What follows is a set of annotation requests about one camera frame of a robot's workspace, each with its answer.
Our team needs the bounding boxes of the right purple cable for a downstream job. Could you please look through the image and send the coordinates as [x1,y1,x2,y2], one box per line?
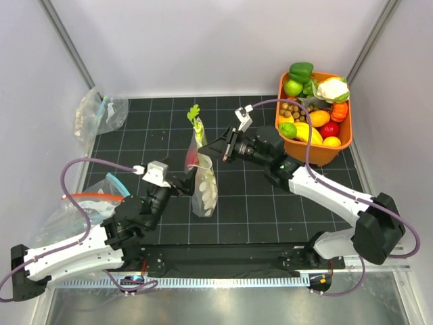
[252,98,422,297]

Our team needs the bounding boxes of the yellow banana bunch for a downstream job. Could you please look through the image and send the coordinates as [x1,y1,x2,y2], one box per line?
[294,122,323,145]

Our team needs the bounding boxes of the red apple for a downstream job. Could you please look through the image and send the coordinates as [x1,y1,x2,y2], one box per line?
[319,121,340,139]

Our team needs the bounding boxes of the slotted cable duct rail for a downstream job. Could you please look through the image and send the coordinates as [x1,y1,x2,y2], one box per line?
[57,274,310,288]

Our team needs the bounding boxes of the aluminium extrusion bar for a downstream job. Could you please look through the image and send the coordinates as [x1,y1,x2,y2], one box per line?
[342,255,411,272]

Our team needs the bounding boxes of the white cauliflower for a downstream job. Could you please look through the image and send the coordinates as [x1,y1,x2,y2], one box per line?
[315,77,350,104]

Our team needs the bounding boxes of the orange plastic bin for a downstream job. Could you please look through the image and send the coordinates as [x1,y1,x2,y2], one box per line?
[274,71,352,167]

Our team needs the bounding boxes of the clear bag blue zipper back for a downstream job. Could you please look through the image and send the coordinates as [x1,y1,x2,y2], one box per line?
[74,87,129,149]

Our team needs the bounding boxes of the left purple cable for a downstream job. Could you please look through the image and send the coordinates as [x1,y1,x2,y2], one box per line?
[0,157,143,303]

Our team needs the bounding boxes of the clear bag orange zipper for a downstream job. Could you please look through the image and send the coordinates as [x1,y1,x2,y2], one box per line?
[32,193,123,247]

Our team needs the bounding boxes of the yellow orange mango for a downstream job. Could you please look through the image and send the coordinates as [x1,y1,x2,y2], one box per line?
[306,110,330,128]

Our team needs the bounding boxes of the yellow lemon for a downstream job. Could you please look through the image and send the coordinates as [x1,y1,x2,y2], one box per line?
[322,136,342,148]

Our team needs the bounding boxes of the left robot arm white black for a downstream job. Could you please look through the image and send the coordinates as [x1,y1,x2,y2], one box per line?
[11,161,197,302]

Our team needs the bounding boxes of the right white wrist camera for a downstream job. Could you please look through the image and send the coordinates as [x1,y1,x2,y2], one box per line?
[235,105,253,133]

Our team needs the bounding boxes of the green bell pepper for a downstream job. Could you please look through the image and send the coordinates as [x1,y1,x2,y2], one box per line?
[288,62,314,85]

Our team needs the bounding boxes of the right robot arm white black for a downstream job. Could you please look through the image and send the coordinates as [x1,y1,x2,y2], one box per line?
[198,127,405,268]

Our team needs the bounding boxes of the clear polka dot zip bag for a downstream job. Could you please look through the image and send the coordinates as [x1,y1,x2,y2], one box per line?
[191,132,218,217]

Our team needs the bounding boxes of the green celery stalk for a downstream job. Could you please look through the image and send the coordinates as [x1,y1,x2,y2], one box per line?
[187,104,204,152]

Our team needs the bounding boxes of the red bell pepper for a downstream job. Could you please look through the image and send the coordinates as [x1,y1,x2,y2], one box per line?
[185,148,200,172]

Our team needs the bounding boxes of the small orange pumpkin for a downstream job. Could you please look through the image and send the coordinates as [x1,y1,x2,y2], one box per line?
[330,102,348,123]

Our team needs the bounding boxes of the green grape bunch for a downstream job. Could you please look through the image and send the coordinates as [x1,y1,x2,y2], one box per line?
[302,79,318,98]

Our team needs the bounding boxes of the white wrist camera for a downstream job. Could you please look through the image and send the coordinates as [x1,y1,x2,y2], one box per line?
[235,105,253,133]
[133,160,171,188]

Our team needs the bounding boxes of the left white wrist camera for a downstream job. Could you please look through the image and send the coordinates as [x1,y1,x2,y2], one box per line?
[133,160,171,188]

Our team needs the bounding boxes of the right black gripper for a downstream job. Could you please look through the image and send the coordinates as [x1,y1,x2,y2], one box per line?
[199,125,271,167]

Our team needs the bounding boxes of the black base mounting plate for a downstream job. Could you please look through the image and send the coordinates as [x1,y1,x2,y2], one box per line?
[109,242,345,279]

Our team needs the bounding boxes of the purple cable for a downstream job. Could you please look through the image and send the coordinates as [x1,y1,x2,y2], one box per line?
[0,157,143,303]
[252,98,422,297]

